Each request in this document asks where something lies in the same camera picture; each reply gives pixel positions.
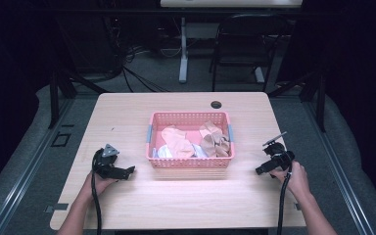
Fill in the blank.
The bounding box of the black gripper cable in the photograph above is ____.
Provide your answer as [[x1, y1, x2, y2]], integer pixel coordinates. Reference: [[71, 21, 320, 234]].
[[90, 149, 104, 235], [275, 163, 294, 235]]

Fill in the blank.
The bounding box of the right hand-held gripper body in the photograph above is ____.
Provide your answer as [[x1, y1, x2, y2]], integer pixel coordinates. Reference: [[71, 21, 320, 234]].
[[261, 131, 297, 180]]

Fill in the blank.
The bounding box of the light blue cloth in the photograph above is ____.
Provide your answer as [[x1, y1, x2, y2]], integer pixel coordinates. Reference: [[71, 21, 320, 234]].
[[191, 143, 209, 160]]

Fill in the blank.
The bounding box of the white desk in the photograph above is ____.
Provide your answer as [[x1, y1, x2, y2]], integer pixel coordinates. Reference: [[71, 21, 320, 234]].
[[159, 0, 304, 85]]

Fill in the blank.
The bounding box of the pink sock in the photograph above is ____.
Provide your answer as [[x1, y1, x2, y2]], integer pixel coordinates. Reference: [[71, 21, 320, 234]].
[[161, 125, 196, 160]]

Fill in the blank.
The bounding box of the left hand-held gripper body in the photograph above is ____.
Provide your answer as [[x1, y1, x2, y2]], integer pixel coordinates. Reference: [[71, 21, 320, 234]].
[[92, 143, 129, 180]]

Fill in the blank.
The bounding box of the black folding chair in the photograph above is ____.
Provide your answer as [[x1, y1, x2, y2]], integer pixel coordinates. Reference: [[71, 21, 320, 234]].
[[208, 12, 289, 93]]

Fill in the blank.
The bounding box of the person's right hand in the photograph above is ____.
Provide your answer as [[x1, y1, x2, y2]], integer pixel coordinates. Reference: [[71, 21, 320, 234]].
[[269, 160, 311, 198]]

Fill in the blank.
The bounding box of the tan brown sock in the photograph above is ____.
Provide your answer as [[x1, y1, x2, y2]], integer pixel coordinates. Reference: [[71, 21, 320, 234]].
[[198, 120, 232, 159]]

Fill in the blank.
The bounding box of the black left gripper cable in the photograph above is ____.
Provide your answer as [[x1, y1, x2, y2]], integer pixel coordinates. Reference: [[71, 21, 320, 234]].
[[90, 149, 104, 235]]

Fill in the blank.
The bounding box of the square floor socket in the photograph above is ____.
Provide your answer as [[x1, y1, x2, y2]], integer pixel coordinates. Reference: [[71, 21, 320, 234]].
[[50, 131, 72, 148]]

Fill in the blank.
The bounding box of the pink plastic basket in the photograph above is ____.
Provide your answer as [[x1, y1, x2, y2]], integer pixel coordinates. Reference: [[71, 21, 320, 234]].
[[145, 111, 236, 169]]

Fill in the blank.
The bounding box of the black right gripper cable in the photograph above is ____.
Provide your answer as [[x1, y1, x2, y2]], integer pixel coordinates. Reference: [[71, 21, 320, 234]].
[[275, 163, 294, 235]]

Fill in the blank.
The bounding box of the bundle of floor cables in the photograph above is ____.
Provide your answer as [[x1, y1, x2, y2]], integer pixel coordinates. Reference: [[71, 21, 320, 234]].
[[102, 13, 184, 94]]

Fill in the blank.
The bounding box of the person's left hand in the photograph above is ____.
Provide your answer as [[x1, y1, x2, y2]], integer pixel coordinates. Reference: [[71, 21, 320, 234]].
[[83, 169, 119, 199]]

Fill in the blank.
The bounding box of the black metal stand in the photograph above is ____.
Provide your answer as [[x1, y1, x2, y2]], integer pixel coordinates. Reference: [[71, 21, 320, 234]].
[[267, 69, 328, 133], [47, 67, 110, 130]]

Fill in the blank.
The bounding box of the white cloth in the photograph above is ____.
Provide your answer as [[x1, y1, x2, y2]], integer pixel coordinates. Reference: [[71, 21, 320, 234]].
[[152, 144, 174, 160]]

